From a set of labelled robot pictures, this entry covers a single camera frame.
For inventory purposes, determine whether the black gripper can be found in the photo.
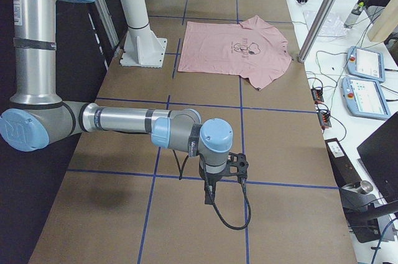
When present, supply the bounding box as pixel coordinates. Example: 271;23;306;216
203;173;220;205

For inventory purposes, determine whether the pink printed t-shirt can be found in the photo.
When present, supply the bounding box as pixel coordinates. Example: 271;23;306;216
178;16;292;90

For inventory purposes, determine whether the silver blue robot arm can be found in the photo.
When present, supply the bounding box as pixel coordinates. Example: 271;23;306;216
1;0;233;204

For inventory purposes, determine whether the near relay board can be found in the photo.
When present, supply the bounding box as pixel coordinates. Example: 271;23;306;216
317;109;331;130

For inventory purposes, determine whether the relay board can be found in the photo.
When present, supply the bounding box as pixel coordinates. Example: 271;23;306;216
311;88;324;104
317;109;331;130

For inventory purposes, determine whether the black box with label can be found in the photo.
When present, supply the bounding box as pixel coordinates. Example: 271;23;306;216
325;138;362;193

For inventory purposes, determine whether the far relay board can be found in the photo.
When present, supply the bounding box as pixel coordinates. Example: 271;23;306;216
311;88;324;104

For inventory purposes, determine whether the silver metal cylinder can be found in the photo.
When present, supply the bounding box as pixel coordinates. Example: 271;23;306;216
356;180;374;194

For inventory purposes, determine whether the black monitor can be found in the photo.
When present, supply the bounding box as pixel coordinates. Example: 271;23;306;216
357;114;397;202

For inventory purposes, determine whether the near teach pendant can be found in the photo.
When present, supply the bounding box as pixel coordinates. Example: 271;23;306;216
341;76;391;121

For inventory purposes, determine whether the teach pendant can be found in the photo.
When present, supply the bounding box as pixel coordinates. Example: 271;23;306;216
341;76;391;121
347;46;386;83

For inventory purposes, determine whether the far teach pendant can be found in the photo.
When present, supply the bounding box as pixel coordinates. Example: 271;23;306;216
347;46;386;83

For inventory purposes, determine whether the clear plastic bag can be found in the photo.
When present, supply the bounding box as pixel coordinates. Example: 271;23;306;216
303;10;347;38

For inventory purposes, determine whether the wooden beam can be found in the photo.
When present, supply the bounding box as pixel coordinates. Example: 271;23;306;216
368;0;397;42

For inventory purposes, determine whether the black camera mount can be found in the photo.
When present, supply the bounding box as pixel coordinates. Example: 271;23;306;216
221;152;249;184

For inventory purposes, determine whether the right black braided cable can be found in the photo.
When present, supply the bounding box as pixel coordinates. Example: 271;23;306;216
174;148;252;231

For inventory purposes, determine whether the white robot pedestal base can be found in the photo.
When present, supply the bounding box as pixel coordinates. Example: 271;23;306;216
120;0;167;68

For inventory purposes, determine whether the aluminium frame post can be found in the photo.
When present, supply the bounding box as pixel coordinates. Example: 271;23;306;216
297;0;335;63

